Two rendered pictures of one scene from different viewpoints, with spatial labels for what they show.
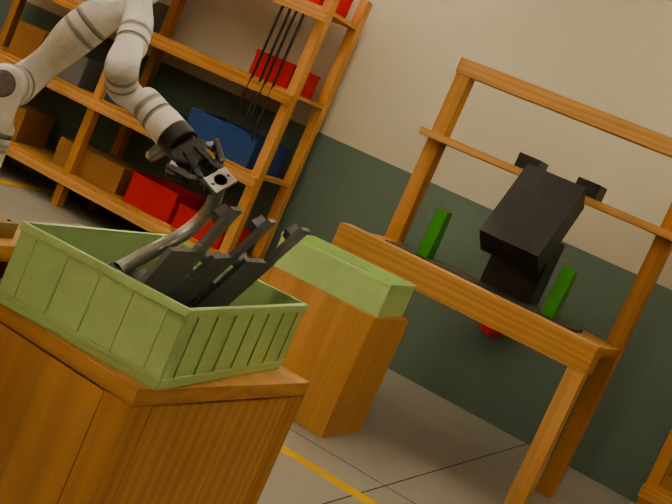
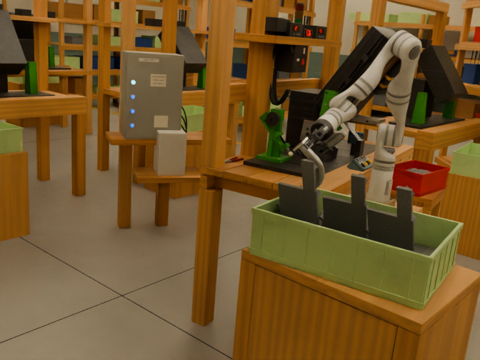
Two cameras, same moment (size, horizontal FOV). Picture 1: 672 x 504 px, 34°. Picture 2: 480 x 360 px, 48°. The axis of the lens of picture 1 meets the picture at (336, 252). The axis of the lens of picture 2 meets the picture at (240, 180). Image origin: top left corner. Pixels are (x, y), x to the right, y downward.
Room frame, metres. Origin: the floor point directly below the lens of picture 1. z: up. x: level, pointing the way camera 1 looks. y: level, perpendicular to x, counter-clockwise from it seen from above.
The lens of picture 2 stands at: (2.37, -1.51, 1.53)
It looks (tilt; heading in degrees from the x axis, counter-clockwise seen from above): 15 degrees down; 104
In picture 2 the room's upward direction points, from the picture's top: 5 degrees clockwise
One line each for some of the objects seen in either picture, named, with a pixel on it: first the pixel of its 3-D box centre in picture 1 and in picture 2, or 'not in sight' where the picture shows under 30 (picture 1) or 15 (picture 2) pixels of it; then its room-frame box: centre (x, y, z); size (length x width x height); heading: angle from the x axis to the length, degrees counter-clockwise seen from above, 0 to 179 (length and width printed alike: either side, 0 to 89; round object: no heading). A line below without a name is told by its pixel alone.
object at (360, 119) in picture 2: not in sight; (348, 117); (2.21, 1.64, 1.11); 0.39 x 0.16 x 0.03; 164
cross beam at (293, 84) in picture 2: not in sight; (272, 88); (1.73, 1.70, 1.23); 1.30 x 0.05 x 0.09; 74
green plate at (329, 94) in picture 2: not in sight; (333, 108); (2.13, 1.50, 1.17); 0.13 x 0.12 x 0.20; 74
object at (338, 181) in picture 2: not in sight; (366, 174); (2.36, 1.51, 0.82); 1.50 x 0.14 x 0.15; 74
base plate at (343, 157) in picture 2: not in sight; (322, 154); (2.09, 1.59, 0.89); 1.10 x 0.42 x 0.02; 74
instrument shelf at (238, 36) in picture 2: not in sight; (293, 40); (1.84, 1.67, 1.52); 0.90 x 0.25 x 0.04; 74
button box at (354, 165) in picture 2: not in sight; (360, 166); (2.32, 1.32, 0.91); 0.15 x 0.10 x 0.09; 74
